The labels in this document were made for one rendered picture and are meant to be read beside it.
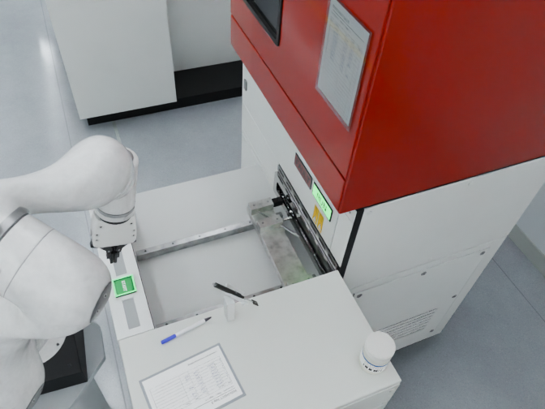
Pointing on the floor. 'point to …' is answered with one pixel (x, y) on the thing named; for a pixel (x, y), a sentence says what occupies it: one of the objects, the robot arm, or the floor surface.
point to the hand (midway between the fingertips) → (113, 253)
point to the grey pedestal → (94, 342)
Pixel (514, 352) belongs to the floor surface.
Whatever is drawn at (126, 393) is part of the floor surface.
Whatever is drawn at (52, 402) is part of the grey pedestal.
